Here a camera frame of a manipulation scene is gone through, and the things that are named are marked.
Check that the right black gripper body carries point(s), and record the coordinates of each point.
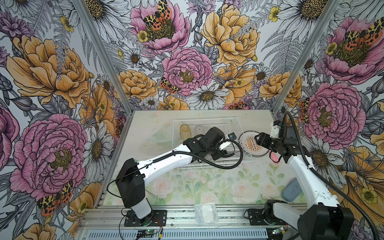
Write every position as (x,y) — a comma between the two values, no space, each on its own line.
(272,144)

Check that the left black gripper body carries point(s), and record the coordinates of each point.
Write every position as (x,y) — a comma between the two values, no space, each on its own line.
(215,153)

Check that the orange sunburst white plate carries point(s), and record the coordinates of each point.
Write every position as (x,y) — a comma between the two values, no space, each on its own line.
(250,146)

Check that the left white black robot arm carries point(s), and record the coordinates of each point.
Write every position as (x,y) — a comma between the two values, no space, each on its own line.
(134,176)

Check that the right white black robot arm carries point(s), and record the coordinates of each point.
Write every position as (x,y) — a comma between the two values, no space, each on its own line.
(324,219)

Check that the pink flat object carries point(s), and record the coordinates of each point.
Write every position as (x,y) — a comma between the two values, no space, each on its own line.
(273,157)

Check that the clear glass tumbler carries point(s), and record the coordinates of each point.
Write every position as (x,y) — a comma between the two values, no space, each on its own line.
(199,130)

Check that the yellow glass tumbler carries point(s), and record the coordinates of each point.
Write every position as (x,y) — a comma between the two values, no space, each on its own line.
(185,132)

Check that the clear plastic bag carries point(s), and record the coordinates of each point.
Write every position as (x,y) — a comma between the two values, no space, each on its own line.
(206,213)

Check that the green circuit board right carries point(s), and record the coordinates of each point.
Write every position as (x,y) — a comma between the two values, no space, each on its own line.
(278,231)

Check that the green circuit board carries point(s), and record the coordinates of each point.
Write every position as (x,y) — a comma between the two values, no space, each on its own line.
(147,234)
(278,231)

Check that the green circuit board left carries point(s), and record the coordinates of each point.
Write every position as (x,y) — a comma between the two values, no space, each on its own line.
(147,234)

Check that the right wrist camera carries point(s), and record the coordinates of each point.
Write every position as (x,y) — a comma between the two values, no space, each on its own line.
(276,132)

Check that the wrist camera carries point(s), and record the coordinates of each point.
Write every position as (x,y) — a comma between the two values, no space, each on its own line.
(276,132)
(229,139)

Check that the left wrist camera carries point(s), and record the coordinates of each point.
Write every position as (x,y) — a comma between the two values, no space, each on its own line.
(229,139)

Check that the white wire dish rack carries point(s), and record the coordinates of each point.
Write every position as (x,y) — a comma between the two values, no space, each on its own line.
(236,155)

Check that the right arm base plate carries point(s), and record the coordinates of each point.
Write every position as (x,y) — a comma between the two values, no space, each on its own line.
(256,217)

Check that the aluminium front rail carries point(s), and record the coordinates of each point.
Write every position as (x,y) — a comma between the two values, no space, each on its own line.
(178,217)

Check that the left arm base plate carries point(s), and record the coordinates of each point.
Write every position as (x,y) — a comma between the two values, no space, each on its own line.
(154,219)

